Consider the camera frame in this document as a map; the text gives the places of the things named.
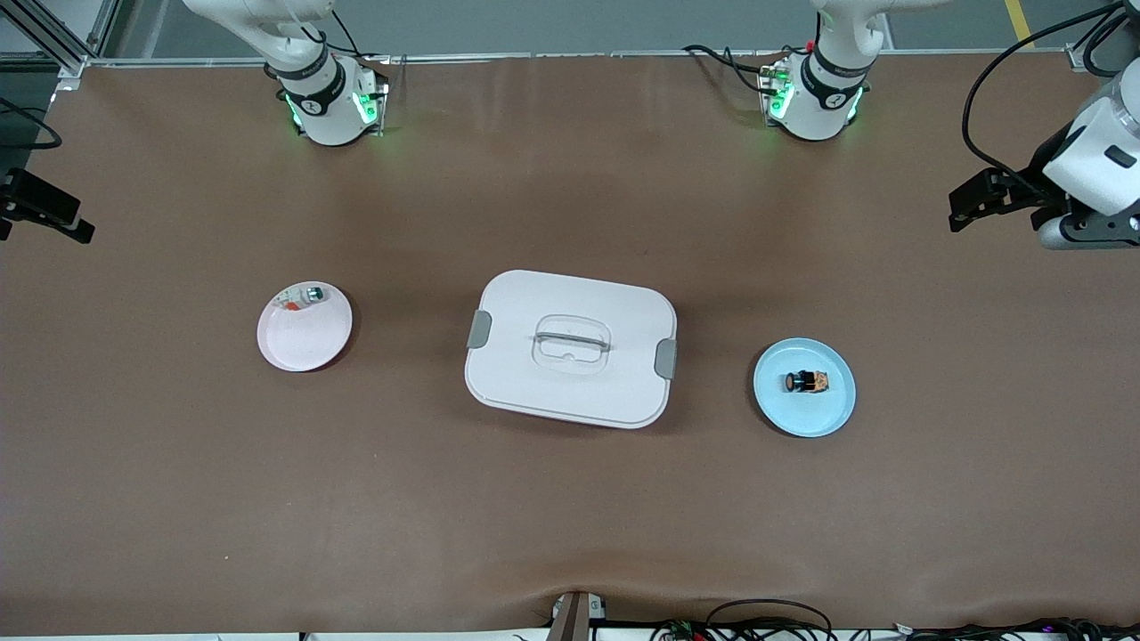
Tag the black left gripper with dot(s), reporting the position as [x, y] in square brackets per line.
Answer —
[1031, 198]

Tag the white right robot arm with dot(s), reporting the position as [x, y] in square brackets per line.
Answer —
[325, 107]

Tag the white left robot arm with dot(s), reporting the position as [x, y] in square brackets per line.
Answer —
[819, 98]

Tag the pink round plate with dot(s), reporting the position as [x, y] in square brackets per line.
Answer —
[303, 343]

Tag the light blue round plate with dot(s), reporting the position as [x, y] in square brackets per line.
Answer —
[802, 414]

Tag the white lidded storage box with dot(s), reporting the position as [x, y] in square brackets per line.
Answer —
[525, 383]

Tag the brown table mat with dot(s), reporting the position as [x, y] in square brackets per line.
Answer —
[570, 516]

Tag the aluminium frame profile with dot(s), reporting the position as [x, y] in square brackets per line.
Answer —
[53, 40]
[1079, 58]

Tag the metal table edge rail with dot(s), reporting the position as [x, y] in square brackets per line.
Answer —
[579, 55]

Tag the metal clamp bracket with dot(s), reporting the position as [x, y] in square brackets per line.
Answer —
[570, 619]

